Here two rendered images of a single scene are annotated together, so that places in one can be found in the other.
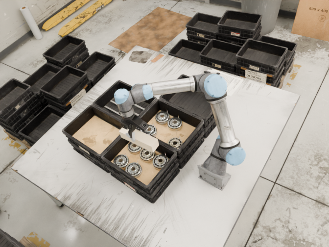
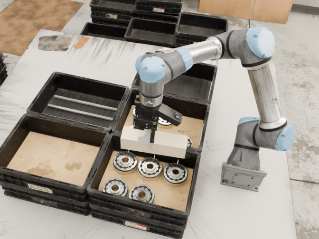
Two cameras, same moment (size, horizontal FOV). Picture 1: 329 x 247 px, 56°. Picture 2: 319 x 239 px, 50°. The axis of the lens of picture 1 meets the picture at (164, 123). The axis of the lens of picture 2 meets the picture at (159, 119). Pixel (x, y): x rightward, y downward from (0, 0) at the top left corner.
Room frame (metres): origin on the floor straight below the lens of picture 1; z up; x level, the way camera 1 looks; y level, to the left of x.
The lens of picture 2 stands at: (0.49, 0.65, 2.08)
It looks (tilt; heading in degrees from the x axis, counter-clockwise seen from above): 48 degrees down; 322
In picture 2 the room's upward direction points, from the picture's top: 6 degrees clockwise
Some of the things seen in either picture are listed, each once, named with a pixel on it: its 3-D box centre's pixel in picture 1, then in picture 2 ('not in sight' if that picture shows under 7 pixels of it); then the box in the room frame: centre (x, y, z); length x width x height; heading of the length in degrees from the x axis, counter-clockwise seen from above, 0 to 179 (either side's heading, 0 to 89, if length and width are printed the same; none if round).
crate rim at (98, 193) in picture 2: (138, 155); (146, 171); (1.12, 0.20, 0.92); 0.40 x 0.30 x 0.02; 43
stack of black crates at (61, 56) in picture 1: (71, 63); not in sight; (2.99, 0.91, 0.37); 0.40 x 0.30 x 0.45; 138
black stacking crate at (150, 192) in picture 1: (140, 160); (145, 179); (1.12, 0.20, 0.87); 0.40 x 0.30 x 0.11; 43
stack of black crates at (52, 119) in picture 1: (48, 130); not in sight; (2.12, 1.16, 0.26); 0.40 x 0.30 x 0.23; 138
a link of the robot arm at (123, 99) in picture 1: (123, 100); (153, 76); (1.15, 0.18, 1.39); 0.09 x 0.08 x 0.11; 100
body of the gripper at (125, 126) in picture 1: (129, 119); (147, 112); (1.15, 0.19, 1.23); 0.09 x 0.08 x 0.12; 48
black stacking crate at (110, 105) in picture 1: (126, 106); (81, 108); (1.62, 0.25, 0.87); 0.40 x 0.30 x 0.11; 43
